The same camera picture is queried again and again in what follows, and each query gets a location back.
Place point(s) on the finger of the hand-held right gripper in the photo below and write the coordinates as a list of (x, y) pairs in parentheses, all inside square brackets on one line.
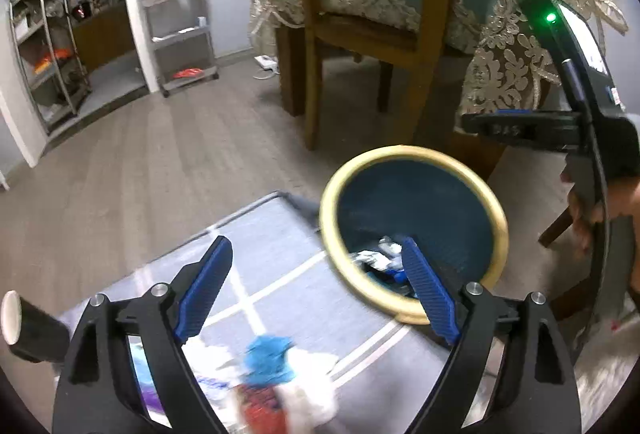
[(505, 127)]

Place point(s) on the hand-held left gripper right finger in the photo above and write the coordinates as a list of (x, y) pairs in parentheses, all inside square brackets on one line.
[(430, 294)]

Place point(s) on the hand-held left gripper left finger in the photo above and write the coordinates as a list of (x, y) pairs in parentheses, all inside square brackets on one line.
[(205, 289)]

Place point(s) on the blue white wet wipes packet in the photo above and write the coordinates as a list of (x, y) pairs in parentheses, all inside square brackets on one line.
[(380, 259)]

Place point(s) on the blue face mask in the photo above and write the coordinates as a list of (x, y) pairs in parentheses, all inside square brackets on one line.
[(267, 359)]

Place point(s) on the blue bin yellow rim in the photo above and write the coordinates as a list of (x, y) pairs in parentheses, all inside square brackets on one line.
[(425, 199)]

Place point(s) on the red wrapper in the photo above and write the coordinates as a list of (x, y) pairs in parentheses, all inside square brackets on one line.
[(260, 409)]

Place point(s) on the white tissue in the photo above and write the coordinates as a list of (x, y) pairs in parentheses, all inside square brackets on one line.
[(310, 389)]

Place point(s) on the person's right hand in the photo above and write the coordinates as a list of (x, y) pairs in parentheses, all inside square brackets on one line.
[(582, 219)]

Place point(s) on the grey checked mat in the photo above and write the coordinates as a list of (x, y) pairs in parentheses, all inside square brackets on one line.
[(300, 294)]

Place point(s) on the wooden chair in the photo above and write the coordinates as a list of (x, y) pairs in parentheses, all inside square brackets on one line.
[(350, 34), (555, 229)]

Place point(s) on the black mug white inside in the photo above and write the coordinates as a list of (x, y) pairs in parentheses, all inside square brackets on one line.
[(45, 334)]

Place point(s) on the red plastic bag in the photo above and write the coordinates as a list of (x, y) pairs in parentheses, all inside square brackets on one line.
[(187, 74)]

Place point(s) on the white power strip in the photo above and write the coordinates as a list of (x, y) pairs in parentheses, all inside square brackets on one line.
[(265, 62)]

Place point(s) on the grey rolling trolley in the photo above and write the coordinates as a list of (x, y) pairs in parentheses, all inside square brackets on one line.
[(177, 37)]

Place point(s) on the metal shelf rack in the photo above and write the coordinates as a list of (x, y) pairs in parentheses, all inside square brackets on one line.
[(50, 79)]

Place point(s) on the wooden kitchen cabinet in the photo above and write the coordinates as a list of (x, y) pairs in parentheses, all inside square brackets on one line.
[(105, 39)]

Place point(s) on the orange tray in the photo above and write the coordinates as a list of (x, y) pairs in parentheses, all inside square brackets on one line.
[(50, 59)]

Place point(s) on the dark red kettle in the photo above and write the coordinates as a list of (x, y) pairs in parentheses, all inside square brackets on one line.
[(82, 10)]

